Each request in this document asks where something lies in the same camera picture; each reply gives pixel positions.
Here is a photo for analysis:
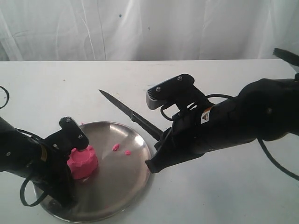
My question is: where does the round stainless steel plate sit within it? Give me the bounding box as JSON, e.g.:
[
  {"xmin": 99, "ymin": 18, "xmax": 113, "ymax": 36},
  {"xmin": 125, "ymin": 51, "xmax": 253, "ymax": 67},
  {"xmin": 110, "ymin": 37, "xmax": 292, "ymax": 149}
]
[{"xmin": 40, "ymin": 121, "xmax": 150, "ymax": 223}]

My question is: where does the white backdrop curtain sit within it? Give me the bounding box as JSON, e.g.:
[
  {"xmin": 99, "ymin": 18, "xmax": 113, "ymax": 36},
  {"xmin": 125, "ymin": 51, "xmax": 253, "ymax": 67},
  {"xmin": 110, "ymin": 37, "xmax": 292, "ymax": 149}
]
[{"xmin": 0, "ymin": 0, "xmax": 299, "ymax": 61}]

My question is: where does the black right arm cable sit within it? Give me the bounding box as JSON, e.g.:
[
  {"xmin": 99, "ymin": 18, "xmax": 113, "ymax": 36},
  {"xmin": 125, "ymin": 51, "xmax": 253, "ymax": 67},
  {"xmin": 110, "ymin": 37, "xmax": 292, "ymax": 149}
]
[{"xmin": 160, "ymin": 48, "xmax": 299, "ymax": 182}]

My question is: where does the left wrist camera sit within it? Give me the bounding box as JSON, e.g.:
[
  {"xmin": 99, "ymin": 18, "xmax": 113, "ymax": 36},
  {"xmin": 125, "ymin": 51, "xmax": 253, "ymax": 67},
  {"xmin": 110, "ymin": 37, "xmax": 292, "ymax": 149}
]
[{"xmin": 59, "ymin": 117, "xmax": 89, "ymax": 151}]

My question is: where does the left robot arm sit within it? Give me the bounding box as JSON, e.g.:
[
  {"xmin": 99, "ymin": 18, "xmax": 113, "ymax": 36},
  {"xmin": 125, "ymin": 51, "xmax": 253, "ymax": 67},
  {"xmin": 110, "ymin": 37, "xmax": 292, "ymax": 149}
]
[{"xmin": 0, "ymin": 119, "xmax": 75, "ymax": 207}]

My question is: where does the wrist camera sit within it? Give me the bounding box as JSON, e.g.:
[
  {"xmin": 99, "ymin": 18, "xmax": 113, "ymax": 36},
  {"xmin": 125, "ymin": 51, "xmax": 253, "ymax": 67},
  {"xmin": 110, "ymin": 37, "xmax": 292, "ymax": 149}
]
[
  {"xmin": 146, "ymin": 74, "xmax": 210, "ymax": 111},
  {"xmin": 59, "ymin": 117, "xmax": 89, "ymax": 151}
]

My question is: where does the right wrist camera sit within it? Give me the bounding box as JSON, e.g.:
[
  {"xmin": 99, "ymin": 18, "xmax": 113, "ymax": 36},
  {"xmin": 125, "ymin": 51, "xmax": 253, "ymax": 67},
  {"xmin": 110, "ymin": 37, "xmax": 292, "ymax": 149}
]
[{"xmin": 146, "ymin": 74, "xmax": 210, "ymax": 111}]

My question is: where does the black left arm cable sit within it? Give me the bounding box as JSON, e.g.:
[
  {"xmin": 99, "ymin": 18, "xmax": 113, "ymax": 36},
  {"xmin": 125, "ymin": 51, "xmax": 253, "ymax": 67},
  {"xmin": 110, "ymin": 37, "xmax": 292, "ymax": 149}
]
[{"xmin": 0, "ymin": 85, "xmax": 51, "ymax": 208}]

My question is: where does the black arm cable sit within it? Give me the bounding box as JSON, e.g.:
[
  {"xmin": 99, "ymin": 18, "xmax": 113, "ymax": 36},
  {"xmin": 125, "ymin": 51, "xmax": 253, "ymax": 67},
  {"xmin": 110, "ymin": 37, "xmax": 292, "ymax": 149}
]
[
  {"xmin": 0, "ymin": 85, "xmax": 51, "ymax": 208},
  {"xmin": 160, "ymin": 48, "xmax": 299, "ymax": 182}
]

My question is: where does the pink clay lump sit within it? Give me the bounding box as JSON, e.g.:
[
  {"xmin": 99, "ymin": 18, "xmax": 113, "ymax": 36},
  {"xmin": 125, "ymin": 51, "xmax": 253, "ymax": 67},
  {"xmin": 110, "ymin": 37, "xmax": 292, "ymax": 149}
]
[{"xmin": 67, "ymin": 145, "xmax": 99, "ymax": 180}]

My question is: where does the black kitchen knife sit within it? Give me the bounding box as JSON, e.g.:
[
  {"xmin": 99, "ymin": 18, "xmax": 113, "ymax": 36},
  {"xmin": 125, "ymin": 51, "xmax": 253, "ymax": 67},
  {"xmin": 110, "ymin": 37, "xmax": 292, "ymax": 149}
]
[{"xmin": 99, "ymin": 90, "xmax": 163, "ymax": 141}]

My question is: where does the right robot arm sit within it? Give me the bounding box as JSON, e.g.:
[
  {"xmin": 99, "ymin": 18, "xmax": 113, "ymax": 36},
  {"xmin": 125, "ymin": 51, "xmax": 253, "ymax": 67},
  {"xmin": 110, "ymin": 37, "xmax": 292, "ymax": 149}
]
[{"xmin": 146, "ymin": 74, "xmax": 299, "ymax": 173}]

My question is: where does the pink crumb near knife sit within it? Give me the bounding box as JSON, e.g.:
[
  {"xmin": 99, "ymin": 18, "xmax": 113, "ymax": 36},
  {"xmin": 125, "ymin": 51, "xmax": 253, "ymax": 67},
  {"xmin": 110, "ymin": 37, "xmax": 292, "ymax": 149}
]
[{"xmin": 112, "ymin": 143, "xmax": 120, "ymax": 151}]

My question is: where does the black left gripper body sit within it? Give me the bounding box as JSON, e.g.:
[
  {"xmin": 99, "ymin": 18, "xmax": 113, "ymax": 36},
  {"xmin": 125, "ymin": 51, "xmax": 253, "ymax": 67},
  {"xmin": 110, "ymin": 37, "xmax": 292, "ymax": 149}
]
[{"xmin": 28, "ymin": 133, "xmax": 78, "ymax": 208}]

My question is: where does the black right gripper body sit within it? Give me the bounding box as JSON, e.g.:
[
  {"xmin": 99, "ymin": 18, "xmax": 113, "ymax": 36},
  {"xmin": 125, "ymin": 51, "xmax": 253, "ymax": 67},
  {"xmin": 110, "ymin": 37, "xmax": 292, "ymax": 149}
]
[{"xmin": 155, "ymin": 102, "xmax": 234, "ymax": 162}]

